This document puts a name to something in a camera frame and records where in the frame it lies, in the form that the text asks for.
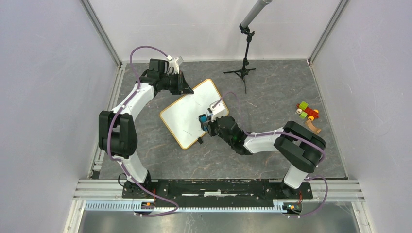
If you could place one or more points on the grey slotted cable duct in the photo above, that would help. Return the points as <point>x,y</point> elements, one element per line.
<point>141,207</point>

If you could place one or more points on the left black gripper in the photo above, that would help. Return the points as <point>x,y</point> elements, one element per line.
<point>186,89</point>

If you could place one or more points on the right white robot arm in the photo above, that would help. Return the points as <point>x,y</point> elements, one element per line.
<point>301,147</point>

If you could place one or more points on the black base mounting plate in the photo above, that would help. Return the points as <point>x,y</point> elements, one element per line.
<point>226,193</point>

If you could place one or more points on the yellow framed whiteboard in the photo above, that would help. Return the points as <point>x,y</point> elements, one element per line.
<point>182,116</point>

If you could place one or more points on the blue black whiteboard eraser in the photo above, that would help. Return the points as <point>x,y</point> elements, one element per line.
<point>203,122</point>

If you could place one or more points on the colourful toy brick car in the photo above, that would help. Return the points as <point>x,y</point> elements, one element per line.
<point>304,111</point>

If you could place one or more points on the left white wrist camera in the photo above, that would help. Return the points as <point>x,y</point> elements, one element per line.
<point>174,64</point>

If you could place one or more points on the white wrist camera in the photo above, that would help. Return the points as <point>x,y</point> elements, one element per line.
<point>217,110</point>
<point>174,64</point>

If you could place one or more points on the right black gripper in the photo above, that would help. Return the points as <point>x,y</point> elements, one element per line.
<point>211,125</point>

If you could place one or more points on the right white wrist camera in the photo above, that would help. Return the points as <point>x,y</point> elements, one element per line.
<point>217,110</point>

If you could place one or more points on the black tripod camera stand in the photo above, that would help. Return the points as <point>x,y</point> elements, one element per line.
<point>244,29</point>

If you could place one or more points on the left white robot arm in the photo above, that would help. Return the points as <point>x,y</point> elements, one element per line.
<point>117,132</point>

